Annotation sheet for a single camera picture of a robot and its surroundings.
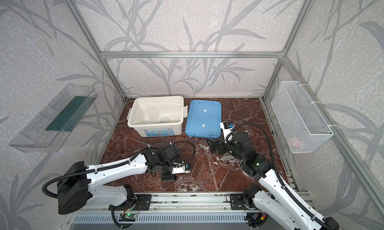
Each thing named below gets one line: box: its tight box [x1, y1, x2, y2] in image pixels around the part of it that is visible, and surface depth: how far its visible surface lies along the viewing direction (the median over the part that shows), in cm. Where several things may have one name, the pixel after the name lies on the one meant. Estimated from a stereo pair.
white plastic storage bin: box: [126, 96, 188, 137], surface depth 98 cm
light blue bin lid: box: [185, 100, 222, 139], surface depth 108 cm
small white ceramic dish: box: [159, 117, 170, 124], surface depth 107 cm
